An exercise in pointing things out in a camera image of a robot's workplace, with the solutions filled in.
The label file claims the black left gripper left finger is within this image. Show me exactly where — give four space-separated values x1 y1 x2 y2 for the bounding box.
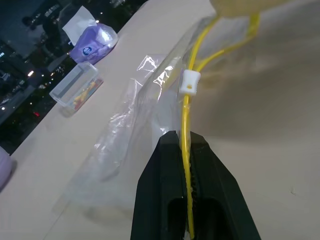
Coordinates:
129 131 189 240

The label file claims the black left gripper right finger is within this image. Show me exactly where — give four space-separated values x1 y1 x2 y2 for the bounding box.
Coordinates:
189 131 262 240

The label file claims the clear yellow-zip plastic bag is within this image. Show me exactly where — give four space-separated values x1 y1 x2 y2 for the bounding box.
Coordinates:
53 11 261 240

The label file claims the clear box of coloured pins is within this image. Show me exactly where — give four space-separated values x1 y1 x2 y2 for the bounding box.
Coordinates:
49 62 105 118

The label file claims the purple plastic bowl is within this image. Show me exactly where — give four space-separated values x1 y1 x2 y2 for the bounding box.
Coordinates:
0 146 14 193

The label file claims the purple tissue pack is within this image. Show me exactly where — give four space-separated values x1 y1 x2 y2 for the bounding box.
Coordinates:
61 6 119 64

